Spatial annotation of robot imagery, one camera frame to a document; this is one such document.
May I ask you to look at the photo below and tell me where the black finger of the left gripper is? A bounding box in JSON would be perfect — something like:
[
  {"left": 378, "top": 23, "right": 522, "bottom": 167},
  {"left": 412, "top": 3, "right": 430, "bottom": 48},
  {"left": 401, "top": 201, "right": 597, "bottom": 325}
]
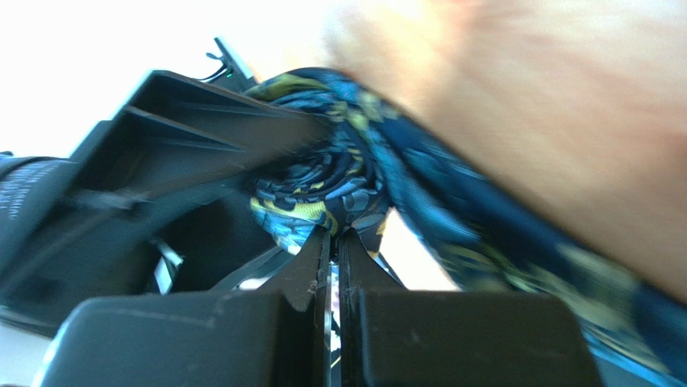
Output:
[{"left": 73, "top": 71, "right": 332, "bottom": 198}]

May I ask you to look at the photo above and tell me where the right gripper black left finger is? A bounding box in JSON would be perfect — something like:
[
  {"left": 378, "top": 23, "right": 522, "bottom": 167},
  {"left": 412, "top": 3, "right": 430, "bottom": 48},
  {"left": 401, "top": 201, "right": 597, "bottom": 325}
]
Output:
[{"left": 34, "top": 228, "right": 331, "bottom": 386}]

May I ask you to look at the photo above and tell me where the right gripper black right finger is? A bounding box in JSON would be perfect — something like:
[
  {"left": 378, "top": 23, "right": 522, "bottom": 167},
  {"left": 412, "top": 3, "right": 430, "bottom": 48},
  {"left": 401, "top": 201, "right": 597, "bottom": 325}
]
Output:
[{"left": 338, "top": 230, "right": 602, "bottom": 386}]

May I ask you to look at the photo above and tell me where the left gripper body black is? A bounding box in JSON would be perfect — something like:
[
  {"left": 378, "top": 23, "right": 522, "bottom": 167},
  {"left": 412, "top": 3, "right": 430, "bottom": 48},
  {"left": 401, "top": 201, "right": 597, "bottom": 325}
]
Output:
[{"left": 1, "top": 152, "right": 274, "bottom": 335}]

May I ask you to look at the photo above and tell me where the dark blue floral necktie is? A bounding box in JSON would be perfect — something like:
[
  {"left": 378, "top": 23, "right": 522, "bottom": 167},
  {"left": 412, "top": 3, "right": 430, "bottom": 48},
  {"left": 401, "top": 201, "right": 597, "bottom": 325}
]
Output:
[{"left": 247, "top": 68, "right": 686, "bottom": 386}]

